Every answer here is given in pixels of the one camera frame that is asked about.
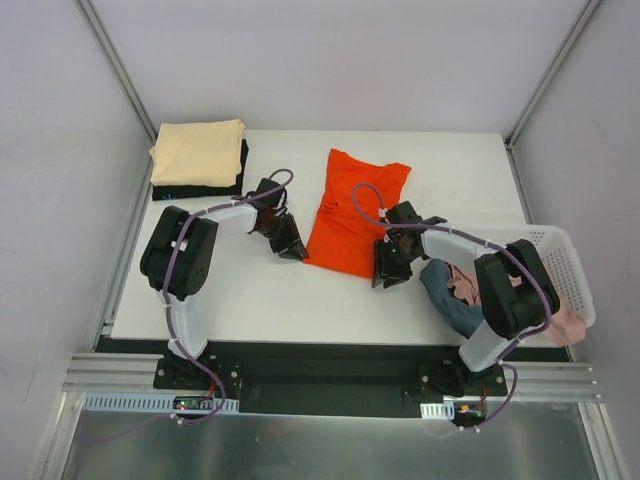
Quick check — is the orange t shirt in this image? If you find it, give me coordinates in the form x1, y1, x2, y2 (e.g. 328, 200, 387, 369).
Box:
305, 149, 411, 279

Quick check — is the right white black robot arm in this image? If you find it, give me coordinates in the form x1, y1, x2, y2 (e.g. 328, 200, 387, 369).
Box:
372, 201, 560, 395

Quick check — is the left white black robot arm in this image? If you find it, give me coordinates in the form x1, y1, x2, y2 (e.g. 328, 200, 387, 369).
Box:
140, 177, 308, 389

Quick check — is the blue grey t shirt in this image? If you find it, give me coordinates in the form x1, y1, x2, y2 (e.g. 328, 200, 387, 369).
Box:
419, 260, 484, 338

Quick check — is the folded cream t shirt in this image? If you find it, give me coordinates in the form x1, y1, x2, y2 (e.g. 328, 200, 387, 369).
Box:
149, 119, 245, 187

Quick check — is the folded black t shirt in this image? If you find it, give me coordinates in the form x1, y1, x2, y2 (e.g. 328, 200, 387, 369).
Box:
151, 139, 250, 201

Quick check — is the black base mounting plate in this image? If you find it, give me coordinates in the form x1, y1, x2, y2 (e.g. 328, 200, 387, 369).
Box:
153, 341, 507, 418

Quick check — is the white plastic laundry basket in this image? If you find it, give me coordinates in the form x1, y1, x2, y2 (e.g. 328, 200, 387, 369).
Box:
460, 224, 596, 345

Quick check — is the pink t shirt in basket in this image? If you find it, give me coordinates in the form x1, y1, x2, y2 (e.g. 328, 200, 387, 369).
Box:
461, 270, 587, 346

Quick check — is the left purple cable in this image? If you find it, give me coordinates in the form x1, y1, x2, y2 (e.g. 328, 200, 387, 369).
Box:
162, 167, 295, 427

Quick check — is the purple cable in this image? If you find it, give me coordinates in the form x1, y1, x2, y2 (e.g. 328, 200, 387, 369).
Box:
352, 183, 556, 434
162, 167, 295, 427

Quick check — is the right white cable duct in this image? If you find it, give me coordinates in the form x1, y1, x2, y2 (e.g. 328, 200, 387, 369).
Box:
420, 400, 455, 421

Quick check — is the white cable duct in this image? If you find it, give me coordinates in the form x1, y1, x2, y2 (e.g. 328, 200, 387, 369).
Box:
420, 400, 455, 421
84, 393, 240, 415

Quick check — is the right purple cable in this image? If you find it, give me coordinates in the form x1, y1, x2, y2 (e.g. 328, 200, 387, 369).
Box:
352, 183, 556, 434

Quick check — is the aluminium rail front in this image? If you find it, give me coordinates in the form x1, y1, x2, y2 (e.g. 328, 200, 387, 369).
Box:
62, 353, 604, 403

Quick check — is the left white cable duct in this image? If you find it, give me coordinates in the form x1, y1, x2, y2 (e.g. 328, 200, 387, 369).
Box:
84, 393, 240, 415

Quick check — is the left aluminium frame post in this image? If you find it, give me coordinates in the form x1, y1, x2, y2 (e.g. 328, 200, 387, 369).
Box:
74, 0, 157, 141

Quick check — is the aluminium frame post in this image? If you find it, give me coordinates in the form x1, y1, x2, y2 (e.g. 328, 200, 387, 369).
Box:
74, 0, 157, 141
504, 0, 605, 152

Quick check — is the right aluminium frame post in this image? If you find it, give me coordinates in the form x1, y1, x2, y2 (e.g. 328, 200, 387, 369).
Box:
504, 0, 605, 152

